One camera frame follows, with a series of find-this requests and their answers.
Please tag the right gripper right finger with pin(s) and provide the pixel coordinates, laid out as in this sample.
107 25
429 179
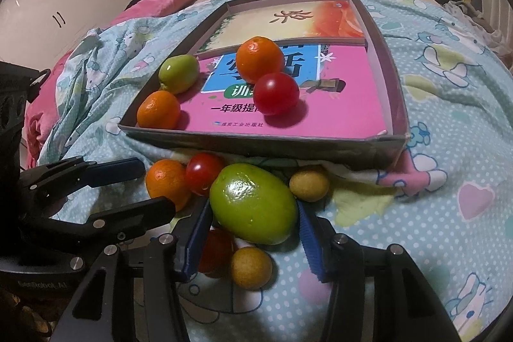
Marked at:
379 291

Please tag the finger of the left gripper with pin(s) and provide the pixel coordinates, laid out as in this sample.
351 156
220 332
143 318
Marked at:
112 226
44 185

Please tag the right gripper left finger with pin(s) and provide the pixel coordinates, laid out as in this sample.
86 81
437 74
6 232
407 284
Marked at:
102 307

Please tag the orange tangerine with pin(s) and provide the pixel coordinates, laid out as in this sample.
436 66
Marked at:
258 57
166 178
160 110

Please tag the red tomato top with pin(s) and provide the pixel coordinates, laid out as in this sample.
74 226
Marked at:
201 171

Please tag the red tomato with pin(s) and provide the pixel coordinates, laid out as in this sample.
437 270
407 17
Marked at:
216 255
201 171
275 93

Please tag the orange tangerine front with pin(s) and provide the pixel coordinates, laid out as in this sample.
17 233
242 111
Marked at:
160 110

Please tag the large green jujube fruit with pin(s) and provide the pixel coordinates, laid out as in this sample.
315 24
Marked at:
253 204

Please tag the small brown longan front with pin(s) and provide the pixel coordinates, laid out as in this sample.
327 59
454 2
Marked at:
251 268

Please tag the small brown longan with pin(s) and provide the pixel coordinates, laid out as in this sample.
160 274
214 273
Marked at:
251 268
310 184

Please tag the small brown longan back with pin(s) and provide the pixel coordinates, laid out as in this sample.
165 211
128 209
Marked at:
310 184

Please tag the small green apple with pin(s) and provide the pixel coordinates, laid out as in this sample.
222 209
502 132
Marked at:
178 73

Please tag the grey cardboard box tray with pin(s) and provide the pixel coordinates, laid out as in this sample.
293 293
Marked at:
379 151

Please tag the pink Chinese workbook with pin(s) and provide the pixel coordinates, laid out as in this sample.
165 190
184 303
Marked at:
325 91

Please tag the cream orange booklet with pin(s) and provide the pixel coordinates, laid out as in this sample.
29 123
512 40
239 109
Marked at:
286 21

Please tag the white crumpled garment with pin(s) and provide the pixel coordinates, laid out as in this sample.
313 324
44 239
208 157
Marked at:
474 21

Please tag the cream satin curtain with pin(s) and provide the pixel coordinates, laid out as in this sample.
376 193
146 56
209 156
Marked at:
498 15

